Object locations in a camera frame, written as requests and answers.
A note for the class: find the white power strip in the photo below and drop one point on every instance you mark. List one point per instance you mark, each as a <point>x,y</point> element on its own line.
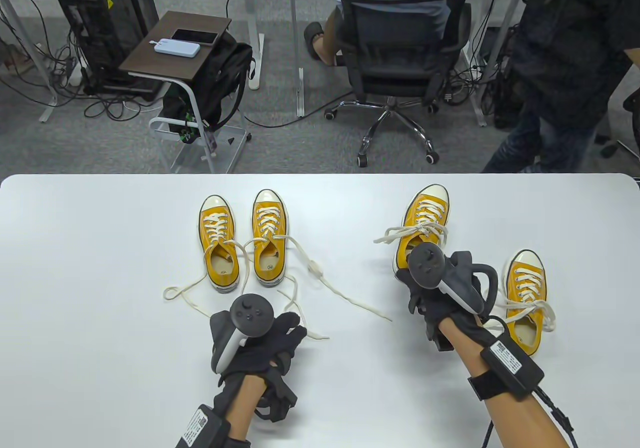
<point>75,78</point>

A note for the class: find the white desk leg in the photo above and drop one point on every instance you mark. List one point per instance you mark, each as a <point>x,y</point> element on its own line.
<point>256,67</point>
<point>479,102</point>
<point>300,92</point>
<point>48,112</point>

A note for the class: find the black office chair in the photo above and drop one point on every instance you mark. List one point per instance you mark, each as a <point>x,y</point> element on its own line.
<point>400,37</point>

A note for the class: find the black backpack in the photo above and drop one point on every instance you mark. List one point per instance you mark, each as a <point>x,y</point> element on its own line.
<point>220,82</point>

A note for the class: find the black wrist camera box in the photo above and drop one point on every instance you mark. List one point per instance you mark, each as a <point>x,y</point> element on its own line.
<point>202,428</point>
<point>510,363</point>

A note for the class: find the person's left forearm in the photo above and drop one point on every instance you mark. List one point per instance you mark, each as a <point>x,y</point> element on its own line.
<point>245,408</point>

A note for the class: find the brown side table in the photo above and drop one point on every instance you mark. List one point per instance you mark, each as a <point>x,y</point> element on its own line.
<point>165,60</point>

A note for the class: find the black smartphone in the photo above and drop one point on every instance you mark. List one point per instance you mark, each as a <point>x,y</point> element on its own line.
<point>195,36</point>

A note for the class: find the light blue power bank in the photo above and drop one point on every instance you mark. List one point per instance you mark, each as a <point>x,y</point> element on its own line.
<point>177,47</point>

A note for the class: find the green backpack charm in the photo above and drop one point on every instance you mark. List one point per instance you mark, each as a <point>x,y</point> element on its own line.
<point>187,135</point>

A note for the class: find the black mesh chair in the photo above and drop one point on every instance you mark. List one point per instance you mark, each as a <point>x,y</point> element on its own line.
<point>607,150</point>

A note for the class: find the person's left hand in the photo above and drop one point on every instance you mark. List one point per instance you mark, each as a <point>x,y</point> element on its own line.
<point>265,358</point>

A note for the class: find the black computer tower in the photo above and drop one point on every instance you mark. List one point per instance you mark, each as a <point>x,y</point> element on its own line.
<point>110,22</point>

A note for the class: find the grey hand controller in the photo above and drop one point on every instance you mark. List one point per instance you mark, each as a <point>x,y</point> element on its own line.
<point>425,265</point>
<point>252,314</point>

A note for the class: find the yellow sneaker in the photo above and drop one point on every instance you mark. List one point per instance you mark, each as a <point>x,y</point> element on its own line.
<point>217,228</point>
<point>314,267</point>

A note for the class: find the person's right forearm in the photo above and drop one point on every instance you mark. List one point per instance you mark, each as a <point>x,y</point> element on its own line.
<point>520,418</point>

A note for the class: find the person's right hand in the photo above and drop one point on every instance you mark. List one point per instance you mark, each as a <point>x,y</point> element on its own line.
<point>440,308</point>

